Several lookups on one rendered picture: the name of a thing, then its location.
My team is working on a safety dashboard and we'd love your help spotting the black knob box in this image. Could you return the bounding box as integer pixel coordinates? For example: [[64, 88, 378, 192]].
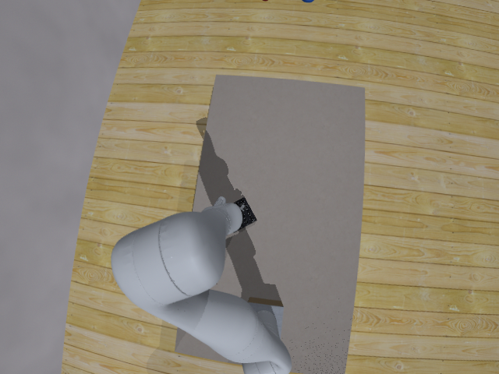
[[234, 197, 257, 230]]

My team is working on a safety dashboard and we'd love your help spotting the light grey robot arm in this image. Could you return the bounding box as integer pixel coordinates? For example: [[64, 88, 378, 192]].
[[111, 196, 292, 374]]

